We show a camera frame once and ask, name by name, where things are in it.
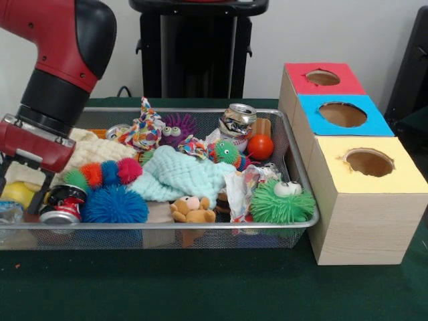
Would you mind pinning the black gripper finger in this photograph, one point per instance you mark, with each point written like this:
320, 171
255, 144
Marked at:
41, 190
4, 174

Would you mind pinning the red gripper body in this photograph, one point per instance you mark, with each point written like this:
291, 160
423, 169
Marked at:
36, 148

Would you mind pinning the crushed red black can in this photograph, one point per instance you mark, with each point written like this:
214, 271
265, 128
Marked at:
63, 204

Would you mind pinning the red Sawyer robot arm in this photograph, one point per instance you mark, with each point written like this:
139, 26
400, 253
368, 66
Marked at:
57, 40

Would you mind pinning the silver mesh bin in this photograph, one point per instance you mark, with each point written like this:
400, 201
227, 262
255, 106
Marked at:
167, 226

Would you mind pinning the wooden box with three holes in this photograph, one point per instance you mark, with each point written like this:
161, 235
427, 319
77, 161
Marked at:
368, 227

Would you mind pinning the crushed bottle with blue label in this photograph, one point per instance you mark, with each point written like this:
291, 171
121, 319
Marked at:
10, 209

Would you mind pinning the cream knitted cloth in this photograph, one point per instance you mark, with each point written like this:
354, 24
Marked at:
100, 150

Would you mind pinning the multicolour spiky caterpillar toy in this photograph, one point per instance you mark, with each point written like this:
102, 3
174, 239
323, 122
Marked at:
110, 170

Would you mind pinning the blue spiky ball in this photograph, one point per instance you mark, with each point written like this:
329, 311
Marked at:
115, 205

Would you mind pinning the mint knitted cloth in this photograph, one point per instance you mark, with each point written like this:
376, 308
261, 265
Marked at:
177, 174

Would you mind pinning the purple spiky toy with eyes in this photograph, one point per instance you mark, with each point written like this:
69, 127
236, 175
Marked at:
177, 128

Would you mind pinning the brown teddy bear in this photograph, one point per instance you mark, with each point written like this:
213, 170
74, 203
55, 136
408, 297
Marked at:
192, 212

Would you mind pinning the dark green table cloth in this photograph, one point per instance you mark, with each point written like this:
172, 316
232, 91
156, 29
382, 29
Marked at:
200, 287

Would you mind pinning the crushed silver can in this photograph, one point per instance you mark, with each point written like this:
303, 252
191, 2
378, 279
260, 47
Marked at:
237, 122

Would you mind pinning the green spiky toy with eyes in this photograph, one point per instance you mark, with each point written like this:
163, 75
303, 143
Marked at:
284, 207

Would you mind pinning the black chair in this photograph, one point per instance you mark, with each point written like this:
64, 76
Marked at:
414, 67

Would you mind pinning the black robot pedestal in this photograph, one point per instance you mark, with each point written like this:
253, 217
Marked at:
187, 60

